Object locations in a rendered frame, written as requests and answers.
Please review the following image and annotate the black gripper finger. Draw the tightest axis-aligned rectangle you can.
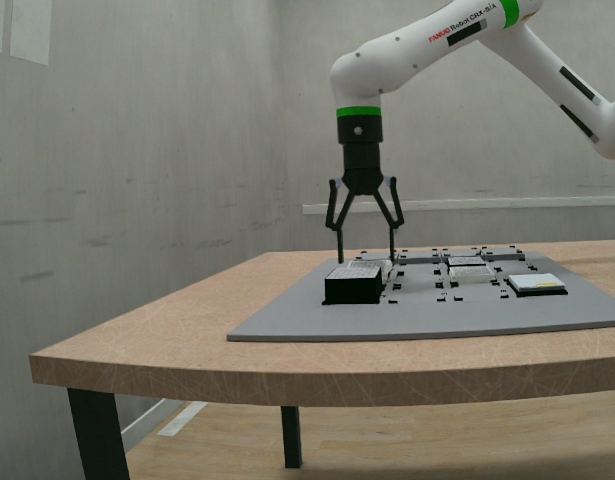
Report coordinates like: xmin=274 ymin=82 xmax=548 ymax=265
xmin=366 ymin=176 xmax=405 ymax=262
xmin=325 ymin=178 xmax=359 ymax=264

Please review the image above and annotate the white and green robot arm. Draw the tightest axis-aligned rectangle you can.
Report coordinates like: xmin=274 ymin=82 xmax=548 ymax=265
xmin=330 ymin=0 xmax=615 ymax=160

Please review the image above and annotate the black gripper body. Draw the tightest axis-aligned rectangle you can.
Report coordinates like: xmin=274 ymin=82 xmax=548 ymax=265
xmin=342 ymin=143 xmax=384 ymax=196

